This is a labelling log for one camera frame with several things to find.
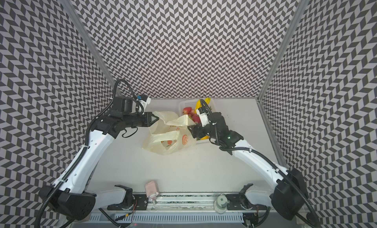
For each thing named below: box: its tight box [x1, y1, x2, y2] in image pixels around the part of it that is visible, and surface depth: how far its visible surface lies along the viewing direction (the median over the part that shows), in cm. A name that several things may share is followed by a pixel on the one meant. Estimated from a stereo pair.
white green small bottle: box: [214, 193, 228, 215], surface depth 66 cm
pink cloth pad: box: [144, 180, 158, 198], surface depth 72 cm
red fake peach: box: [182, 107, 192, 115], surface depth 106 cm
